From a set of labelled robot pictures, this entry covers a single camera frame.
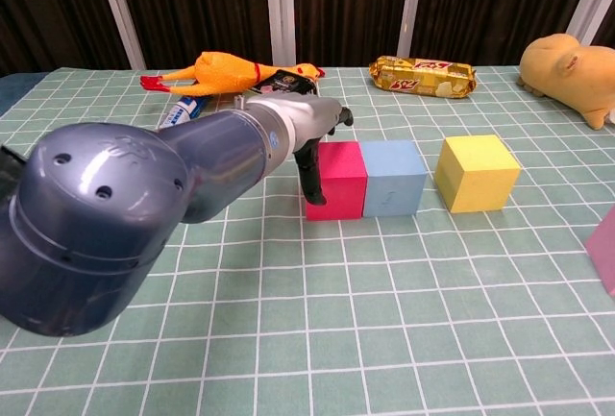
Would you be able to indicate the red foam cube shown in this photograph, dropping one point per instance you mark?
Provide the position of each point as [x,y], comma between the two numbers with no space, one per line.
[341,180]

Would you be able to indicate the black rectangular tin can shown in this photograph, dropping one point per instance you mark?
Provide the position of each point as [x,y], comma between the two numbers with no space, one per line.
[286,83]

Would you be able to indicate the pink foam cube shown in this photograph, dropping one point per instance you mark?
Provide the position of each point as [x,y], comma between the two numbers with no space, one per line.
[605,252]

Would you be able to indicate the black pleated curtain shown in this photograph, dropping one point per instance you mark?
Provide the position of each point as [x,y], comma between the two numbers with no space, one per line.
[202,3]

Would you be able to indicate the dark blue table pad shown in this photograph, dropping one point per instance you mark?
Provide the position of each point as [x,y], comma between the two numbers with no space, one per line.
[19,87]

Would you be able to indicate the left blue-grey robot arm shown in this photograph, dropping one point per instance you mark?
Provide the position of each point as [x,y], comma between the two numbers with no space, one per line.
[110,214]

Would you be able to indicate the white blue toothpaste tube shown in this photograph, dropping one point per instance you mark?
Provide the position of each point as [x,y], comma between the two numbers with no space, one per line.
[185,111]

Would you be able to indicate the gold biscuit packet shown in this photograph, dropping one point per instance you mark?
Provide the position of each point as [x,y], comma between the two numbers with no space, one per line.
[423,77]

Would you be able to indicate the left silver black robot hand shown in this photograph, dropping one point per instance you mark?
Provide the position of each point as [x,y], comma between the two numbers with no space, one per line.
[317,118]

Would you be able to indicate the yellow foam cube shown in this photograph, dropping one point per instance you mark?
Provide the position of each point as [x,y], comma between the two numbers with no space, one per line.
[480,176]

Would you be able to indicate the green checkered tablecloth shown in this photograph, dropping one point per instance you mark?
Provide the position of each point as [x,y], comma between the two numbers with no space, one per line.
[307,339]

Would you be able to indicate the orange rubber chicken toy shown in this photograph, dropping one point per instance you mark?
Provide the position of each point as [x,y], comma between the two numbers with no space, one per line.
[223,72]

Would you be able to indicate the blue foam cube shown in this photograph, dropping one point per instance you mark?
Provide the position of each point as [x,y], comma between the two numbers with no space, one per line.
[391,180]

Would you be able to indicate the yellow plush animal toy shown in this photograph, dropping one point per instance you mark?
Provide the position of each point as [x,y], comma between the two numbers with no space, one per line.
[567,75]

